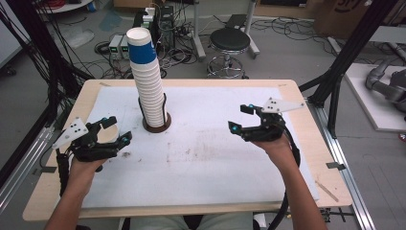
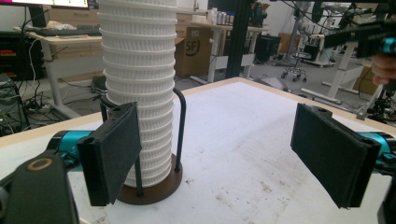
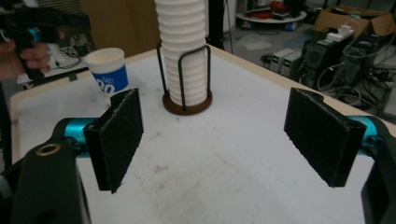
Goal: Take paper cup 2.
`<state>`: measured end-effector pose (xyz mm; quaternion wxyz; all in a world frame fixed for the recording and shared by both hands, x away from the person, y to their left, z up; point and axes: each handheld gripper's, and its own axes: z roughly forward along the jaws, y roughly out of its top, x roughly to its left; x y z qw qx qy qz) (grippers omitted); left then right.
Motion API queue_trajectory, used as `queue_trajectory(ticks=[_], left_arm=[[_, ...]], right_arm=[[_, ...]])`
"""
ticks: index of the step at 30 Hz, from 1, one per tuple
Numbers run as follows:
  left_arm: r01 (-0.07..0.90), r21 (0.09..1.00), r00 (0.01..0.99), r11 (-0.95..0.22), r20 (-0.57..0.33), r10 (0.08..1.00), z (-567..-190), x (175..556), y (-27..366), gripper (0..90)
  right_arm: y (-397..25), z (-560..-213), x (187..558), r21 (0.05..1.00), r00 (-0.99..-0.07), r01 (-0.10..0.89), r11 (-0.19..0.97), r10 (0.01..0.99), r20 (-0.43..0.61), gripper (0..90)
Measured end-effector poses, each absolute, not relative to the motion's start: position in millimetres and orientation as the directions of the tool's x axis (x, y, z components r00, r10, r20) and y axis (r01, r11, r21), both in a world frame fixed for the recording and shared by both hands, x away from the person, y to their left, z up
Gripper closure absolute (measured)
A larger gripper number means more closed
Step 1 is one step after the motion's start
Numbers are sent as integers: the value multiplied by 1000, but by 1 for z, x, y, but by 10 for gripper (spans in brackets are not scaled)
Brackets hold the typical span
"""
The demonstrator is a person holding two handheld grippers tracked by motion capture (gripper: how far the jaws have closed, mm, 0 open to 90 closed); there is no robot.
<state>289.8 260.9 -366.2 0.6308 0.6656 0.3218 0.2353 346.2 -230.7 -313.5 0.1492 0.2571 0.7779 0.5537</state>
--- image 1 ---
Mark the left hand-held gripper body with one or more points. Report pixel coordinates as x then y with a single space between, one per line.
91 150

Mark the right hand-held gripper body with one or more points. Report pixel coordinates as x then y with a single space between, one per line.
268 127

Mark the stack of paper cups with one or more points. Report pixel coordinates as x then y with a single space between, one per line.
147 86

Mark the person's left hand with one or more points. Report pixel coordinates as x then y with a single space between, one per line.
84 167

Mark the person's right hand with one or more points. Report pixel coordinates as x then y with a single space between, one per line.
276 148

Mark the black tape strip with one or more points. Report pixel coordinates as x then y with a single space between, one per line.
46 169
335 165

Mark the white table mat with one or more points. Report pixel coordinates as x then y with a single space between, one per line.
198 159

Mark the black round stool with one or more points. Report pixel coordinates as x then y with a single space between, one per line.
230 40

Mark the grey power supply unit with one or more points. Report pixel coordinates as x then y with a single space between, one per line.
115 46
124 49

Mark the white desk leg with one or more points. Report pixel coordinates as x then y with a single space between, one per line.
251 32
198 35

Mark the thin wooden stick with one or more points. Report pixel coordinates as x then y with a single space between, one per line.
327 191

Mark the person's legs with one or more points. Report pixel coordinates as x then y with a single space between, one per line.
153 223

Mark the white platform board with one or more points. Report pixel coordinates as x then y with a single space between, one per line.
367 102

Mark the black computer tower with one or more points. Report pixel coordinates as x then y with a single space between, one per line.
166 27

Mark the white round table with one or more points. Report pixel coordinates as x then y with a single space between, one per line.
67 6

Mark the cardboard box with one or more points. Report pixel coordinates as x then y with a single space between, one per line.
338 19

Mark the aluminium rail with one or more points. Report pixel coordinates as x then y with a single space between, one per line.
351 185
22 166

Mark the black metal frame post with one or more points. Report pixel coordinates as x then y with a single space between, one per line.
348 54

